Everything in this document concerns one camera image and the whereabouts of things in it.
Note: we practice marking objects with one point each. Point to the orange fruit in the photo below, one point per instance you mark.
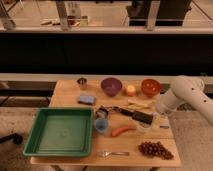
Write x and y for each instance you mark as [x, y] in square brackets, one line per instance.
[130, 90]

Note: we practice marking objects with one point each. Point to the bunch of dark grapes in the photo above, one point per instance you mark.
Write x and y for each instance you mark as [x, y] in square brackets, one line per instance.
[155, 149]

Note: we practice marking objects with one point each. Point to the red orange bowl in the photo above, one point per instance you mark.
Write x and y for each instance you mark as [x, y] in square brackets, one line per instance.
[150, 87]

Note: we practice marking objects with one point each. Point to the wooden table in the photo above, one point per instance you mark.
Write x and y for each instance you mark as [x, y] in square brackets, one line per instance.
[65, 95]

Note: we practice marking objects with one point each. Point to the orange carrot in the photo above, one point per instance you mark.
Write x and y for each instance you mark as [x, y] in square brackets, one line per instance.
[116, 132]

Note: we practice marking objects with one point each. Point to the blue plastic cup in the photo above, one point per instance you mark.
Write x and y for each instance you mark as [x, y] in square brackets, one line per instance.
[101, 125]

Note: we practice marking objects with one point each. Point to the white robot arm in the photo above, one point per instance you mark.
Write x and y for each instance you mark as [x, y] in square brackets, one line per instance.
[186, 89]

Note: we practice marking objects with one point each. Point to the small metal cup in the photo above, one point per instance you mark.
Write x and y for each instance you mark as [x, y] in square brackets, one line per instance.
[82, 82]

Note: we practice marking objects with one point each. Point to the silver fork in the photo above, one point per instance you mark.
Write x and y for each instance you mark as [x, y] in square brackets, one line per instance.
[107, 153]

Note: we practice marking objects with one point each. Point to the purple bowl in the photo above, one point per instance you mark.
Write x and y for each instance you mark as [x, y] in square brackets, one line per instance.
[111, 86]

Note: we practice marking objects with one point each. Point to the green plastic tray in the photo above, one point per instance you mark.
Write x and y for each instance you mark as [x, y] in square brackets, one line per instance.
[60, 132]

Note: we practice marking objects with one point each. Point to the blue sponge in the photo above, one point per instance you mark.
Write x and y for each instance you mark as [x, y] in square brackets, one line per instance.
[86, 99]

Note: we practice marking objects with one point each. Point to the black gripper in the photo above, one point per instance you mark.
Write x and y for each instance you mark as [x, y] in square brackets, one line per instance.
[103, 112]

